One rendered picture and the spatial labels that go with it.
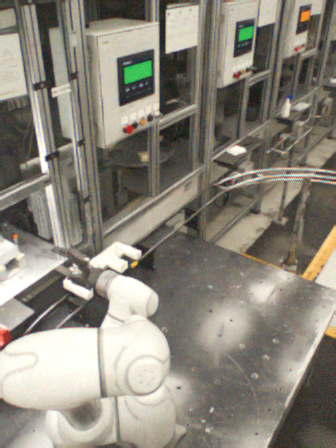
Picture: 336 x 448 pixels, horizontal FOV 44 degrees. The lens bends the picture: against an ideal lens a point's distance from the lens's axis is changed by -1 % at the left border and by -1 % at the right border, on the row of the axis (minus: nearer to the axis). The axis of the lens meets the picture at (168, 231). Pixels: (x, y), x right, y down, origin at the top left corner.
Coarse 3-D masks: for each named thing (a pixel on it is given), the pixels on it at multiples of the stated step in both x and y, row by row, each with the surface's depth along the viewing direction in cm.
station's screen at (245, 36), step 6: (246, 24) 252; (252, 24) 258; (240, 30) 248; (246, 30) 254; (252, 30) 261; (240, 36) 250; (246, 36) 257; (252, 36) 263; (240, 42) 253; (246, 42) 259; (240, 48) 255; (246, 48) 262
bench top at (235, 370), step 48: (192, 240) 242; (192, 288) 207; (240, 288) 208; (288, 288) 208; (192, 336) 182; (240, 336) 182; (288, 336) 182; (192, 384) 161; (240, 384) 162; (288, 384) 162; (0, 432) 144; (192, 432) 145; (240, 432) 145
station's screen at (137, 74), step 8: (144, 56) 183; (128, 64) 176; (136, 64) 180; (144, 64) 184; (128, 72) 177; (136, 72) 182; (144, 72) 186; (152, 72) 191; (128, 80) 179; (136, 80) 183; (144, 80) 188; (152, 80) 193; (128, 88) 181; (136, 88) 185; (144, 88) 190; (152, 88) 195; (128, 96) 182; (136, 96) 187
